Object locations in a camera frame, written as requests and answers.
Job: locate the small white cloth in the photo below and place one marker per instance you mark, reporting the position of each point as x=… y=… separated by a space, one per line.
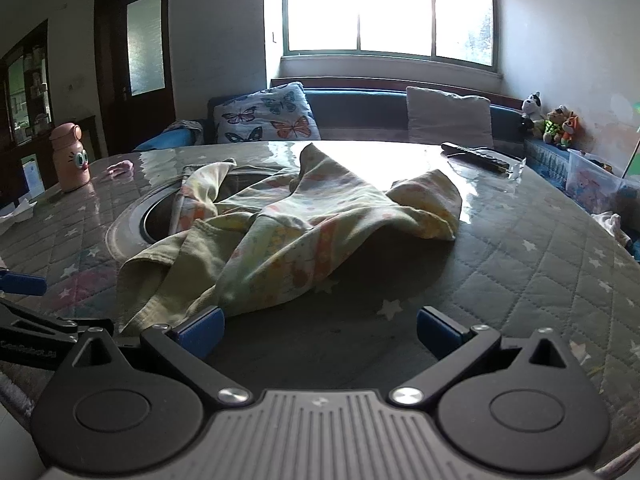
x=612 y=227

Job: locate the butterfly print pillow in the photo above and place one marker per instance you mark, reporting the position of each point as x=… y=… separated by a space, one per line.
x=270 y=115

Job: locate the clear plastic storage box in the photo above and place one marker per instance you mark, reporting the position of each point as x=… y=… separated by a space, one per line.
x=595 y=182

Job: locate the grey crumpled cloth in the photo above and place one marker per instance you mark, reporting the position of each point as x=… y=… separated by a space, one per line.
x=186 y=126

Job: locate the yellow printed lined garment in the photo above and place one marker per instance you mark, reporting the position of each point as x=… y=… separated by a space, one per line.
x=300 y=220

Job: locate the blue bench sofa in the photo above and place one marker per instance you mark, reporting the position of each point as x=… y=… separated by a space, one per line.
x=360 y=115

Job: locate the black remote control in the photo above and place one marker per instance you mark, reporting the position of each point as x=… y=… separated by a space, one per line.
x=470 y=152

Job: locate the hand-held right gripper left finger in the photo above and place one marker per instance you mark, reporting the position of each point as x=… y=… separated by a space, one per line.
x=200 y=331

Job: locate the orange plush toy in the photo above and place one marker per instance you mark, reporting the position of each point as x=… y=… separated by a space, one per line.
x=570 y=132

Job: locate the dark wooden glass door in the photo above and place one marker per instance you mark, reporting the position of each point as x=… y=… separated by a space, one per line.
x=112 y=70

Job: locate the white and blue carton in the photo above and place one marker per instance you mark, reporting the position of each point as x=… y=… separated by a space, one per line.
x=31 y=175

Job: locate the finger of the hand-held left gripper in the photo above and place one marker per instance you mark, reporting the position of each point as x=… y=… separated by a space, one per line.
x=45 y=327
x=22 y=283

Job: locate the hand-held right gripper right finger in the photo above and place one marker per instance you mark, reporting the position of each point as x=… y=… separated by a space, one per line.
x=440 y=332

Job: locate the round metal table basin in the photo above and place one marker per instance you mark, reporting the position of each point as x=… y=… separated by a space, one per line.
x=160 y=220

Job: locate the pink hair clip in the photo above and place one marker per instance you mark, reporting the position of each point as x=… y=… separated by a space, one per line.
x=119 y=169

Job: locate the white crumpled tissue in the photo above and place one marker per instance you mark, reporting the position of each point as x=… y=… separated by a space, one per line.
x=17 y=215

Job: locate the plush toy in green vest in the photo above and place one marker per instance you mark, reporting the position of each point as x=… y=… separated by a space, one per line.
x=554 y=125

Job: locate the black and white plush cow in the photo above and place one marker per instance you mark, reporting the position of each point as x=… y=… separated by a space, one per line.
x=532 y=112

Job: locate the pink cartoon water bottle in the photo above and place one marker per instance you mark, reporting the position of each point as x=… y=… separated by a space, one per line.
x=70 y=160

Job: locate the blue cushion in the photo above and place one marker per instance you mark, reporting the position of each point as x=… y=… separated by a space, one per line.
x=167 y=140

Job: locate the plain white pillow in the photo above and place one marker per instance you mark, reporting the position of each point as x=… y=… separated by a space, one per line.
x=447 y=117

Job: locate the dark wooden display cabinet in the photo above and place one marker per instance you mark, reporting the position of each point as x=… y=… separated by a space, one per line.
x=30 y=90

